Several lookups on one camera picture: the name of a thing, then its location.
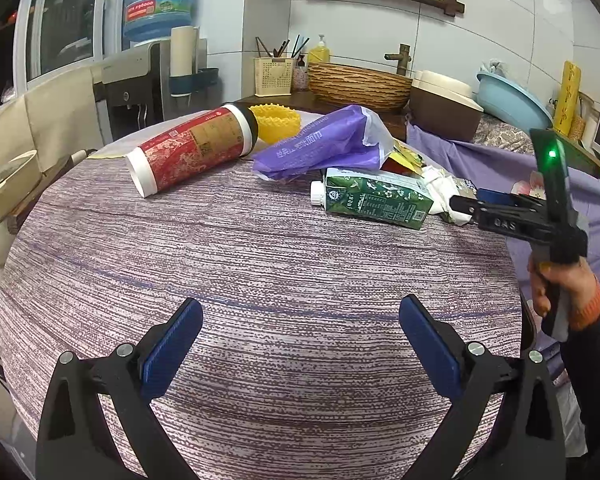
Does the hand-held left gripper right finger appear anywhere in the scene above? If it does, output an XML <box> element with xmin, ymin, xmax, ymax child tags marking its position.
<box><xmin>399</xmin><ymin>295</ymin><xmax>566</xmax><ymax>480</ymax></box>

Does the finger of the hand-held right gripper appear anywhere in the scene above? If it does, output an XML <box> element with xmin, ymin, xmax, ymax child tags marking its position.
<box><xmin>450</xmin><ymin>196</ymin><xmax>481</xmax><ymax>217</ymax></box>
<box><xmin>477</xmin><ymin>188</ymin><xmax>521</xmax><ymax>206</ymax></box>

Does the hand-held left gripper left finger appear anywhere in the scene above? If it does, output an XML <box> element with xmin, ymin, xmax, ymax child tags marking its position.
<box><xmin>36</xmin><ymin>297</ymin><xmax>204</xmax><ymax>480</ymax></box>

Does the white tissue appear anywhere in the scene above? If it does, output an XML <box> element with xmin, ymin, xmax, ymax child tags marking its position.
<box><xmin>422</xmin><ymin>167</ymin><xmax>477</xmax><ymax>226</ymax></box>

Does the red yellow snack wrapper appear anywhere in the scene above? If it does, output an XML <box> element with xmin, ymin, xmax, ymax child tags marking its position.
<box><xmin>380</xmin><ymin>140</ymin><xmax>426</xmax><ymax>176</ymax></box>

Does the green milk carton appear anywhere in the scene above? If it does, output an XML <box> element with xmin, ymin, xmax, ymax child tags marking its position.
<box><xmin>310</xmin><ymin>167</ymin><xmax>435</xmax><ymax>231</ymax></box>

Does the purple plastic bag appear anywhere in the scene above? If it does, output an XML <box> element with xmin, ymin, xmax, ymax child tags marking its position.
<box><xmin>252</xmin><ymin>105</ymin><xmax>396</xmax><ymax>182</ymax></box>

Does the red paper cup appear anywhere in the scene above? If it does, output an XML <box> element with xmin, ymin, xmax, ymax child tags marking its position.
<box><xmin>125</xmin><ymin>103</ymin><xmax>259</xmax><ymax>198</ymax></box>

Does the person's right hand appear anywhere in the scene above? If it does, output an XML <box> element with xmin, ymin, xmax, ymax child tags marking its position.
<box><xmin>527</xmin><ymin>255</ymin><xmax>600</xmax><ymax>331</ymax></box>

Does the purple floral sheet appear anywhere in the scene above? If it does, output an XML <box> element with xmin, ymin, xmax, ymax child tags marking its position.
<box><xmin>405</xmin><ymin>122</ymin><xmax>600</xmax><ymax>391</ymax></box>

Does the paisley cloth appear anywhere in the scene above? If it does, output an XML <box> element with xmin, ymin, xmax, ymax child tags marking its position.
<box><xmin>472</xmin><ymin>112</ymin><xmax>541</xmax><ymax>153</ymax></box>

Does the wooden side cabinet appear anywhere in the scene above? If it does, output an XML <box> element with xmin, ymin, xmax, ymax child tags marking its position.
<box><xmin>555</xmin><ymin>130</ymin><xmax>600</xmax><ymax>182</ymax></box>

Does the brown rice cooker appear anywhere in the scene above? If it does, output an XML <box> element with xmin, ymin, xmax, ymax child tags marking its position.
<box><xmin>409</xmin><ymin>70</ymin><xmax>485</xmax><ymax>142</ymax></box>

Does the light blue plastic basin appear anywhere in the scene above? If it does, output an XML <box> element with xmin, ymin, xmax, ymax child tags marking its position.
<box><xmin>476</xmin><ymin>71</ymin><xmax>554</xmax><ymax>131</ymax></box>

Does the glass jar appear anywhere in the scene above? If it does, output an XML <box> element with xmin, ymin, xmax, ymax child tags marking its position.
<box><xmin>569</xmin><ymin>92</ymin><xmax>597</xmax><ymax>142</ymax></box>

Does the purple striped tablecloth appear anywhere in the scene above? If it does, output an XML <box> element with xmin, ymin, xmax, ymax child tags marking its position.
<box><xmin>0</xmin><ymin>107</ymin><xmax>526</xmax><ymax>480</ymax></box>

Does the yellow roll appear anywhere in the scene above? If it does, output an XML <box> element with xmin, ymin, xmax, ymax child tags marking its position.
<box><xmin>552</xmin><ymin>61</ymin><xmax>581</xmax><ymax>136</ymax></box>

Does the bronze faucet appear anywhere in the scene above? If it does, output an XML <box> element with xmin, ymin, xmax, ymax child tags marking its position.
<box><xmin>384</xmin><ymin>43</ymin><xmax>412</xmax><ymax>77</ymax></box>

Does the woven wicker basin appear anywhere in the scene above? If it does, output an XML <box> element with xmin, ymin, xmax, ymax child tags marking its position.
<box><xmin>307</xmin><ymin>61</ymin><xmax>413</xmax><ymax>113</ymax></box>

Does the patterned pump bottle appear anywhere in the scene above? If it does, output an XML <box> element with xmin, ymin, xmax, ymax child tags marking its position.
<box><xmin>294</xmin><ymin>54</ymin><xmax>310</xmax><ymax>92</ymax></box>

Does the yellow soap bottle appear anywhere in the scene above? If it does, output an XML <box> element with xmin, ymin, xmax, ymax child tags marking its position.
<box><xmin>307</xmin><ymin>35</ymin><xmax>331</xmax><ymax>64</ymax></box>

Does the beige chopstick holder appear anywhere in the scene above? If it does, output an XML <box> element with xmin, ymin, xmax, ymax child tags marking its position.
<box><xmin>253</xmin><ymin>56</ymin><xmax>296</xmax><ymax>97</ymax></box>

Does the bundle of dark chopsticks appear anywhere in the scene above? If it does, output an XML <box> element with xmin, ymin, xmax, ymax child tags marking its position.
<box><xmin>256</xmin><ymin>35</ymin><xmax>311</xmax><ymax>59</ymax></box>

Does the beige fabric cover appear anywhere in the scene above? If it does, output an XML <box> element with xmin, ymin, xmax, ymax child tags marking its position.
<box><xmin>0</xmin><ymin>62</ymin><xmax>106</xmax><ymax>201</ymax></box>

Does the blue cup holder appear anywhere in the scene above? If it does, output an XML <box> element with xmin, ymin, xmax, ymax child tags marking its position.
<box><xmin>169</xmin><ymin>67</ymin><xmax>220</xmax><ymax>97</ymax></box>

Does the grey water dispenser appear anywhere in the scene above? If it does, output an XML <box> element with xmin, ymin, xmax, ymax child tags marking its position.
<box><xmin>101</xmin><ymin>42</ymin><xmax>173</xmax><ymax>143</ymax></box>

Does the beige paper cup stack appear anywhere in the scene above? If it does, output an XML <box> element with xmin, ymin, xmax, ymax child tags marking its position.
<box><xmin>170</xmin><ymin>26</ymin><xmax>199</xmax><ymax>78</ymax></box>

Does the blue water jug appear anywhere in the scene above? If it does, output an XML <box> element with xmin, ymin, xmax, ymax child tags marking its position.
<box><xmin>122</xmin><ymin>0</ymin><xmax>201</xmax><ymax>51</ymax></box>

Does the sliding window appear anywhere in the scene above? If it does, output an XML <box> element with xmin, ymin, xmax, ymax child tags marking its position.
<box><xmin>12</xmin><ymin>0</ymin><xmax>131</xmax><ymax>83</ymax></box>

